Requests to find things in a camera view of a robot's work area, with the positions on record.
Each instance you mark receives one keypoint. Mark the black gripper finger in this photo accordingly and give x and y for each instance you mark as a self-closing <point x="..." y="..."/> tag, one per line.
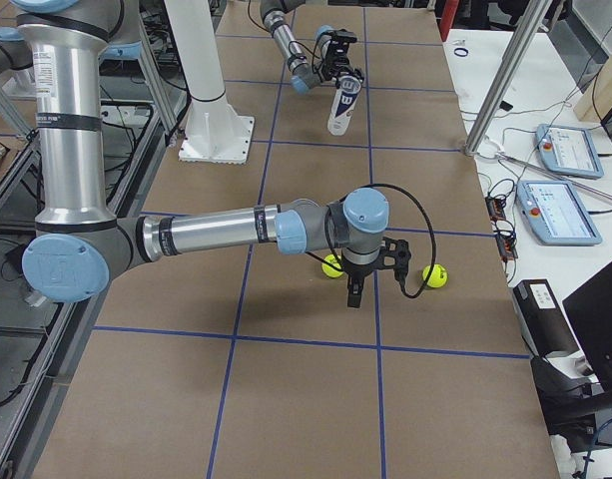
<point x="354" y="291"/>
<point x="355" y="77"/>

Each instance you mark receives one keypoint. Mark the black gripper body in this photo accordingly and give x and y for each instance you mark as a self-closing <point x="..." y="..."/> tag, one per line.
<point x="335" y="66"/>
<point x="355" y="272"/>

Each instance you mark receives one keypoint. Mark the clear tennis ball can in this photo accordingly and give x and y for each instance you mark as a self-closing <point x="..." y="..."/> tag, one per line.
<point x="348" y="88"/>

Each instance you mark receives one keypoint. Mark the Roland Garros tennis ball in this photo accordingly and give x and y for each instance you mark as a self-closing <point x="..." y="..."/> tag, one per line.
<point x="331" y="267"/>

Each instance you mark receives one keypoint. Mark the Wilson tennis ball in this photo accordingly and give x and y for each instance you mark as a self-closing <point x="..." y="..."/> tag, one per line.
<point x="435" y="276"/>

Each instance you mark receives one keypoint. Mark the black square puck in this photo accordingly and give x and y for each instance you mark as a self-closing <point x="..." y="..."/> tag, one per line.
<point x="505" y="106"/>

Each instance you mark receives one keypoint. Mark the small black box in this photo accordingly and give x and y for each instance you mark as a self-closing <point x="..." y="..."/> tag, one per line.
<point x="547" y="330"/>

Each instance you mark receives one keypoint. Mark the near teach pendant tablet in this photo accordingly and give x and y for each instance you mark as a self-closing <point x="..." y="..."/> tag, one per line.
<point x="555" y="213"/>

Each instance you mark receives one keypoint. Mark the teach pendant tablet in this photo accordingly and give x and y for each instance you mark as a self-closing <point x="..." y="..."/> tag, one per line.
<point x="568" y="151"/>
<point x="555" y="213"/>

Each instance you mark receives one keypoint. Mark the far teach pendant tablet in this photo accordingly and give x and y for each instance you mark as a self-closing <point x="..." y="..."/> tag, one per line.
<point x="568" y="151"/>

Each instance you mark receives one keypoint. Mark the black computer monitor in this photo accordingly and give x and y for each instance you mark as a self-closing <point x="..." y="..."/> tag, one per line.
<point x="576" y="408"/>

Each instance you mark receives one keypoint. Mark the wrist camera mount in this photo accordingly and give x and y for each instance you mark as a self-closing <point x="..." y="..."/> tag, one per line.
<point x="338" y="46"/>
<point x="394" y="254"/>

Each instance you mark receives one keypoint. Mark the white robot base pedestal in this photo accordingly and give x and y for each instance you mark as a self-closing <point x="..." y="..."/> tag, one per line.
<point x="214" y="132"/>

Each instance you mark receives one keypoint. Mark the aluminium frame post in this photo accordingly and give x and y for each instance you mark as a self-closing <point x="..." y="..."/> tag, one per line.
<point x="516" y="49"/>

